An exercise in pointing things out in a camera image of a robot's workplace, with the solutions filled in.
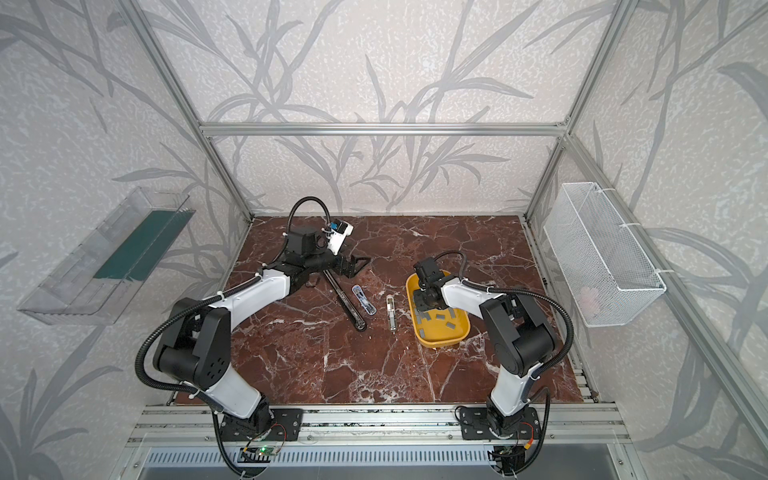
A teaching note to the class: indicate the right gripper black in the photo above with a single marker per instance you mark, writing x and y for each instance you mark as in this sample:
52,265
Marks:
428,298

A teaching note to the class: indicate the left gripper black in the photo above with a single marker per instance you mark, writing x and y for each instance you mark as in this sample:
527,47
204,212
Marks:
336,263

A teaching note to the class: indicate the beige small stapler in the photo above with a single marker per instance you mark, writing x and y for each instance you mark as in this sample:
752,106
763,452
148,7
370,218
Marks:
391,312

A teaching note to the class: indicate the light blue stapler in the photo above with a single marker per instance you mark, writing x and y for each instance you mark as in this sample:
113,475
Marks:
366,304

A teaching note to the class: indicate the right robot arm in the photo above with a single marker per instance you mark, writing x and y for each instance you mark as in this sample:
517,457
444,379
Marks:
530,333

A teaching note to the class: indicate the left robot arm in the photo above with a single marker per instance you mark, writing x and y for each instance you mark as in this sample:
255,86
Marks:
191,351

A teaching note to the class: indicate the grey staple strips in tray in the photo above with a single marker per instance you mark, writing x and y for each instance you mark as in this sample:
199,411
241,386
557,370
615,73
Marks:
437,325

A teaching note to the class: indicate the yellow plastic tray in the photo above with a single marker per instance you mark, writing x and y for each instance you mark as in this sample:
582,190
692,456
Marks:
463,318

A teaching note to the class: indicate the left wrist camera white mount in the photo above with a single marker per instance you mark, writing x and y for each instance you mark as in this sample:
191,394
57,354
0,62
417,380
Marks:
336,234

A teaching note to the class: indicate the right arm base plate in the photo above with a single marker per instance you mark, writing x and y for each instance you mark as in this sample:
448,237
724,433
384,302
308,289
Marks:
484,423

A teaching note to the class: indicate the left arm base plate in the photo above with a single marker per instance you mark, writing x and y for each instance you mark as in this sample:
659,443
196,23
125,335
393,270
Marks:
279,424

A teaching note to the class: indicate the white wire mesh basket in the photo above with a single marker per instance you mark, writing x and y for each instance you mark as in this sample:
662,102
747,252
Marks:
609,275

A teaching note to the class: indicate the aluminium front rail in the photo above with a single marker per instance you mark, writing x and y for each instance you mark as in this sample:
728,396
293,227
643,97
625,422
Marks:
378,425

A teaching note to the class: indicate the clear acrylic wall shelf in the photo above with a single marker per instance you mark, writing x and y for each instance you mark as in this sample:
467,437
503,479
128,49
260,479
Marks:
96,282

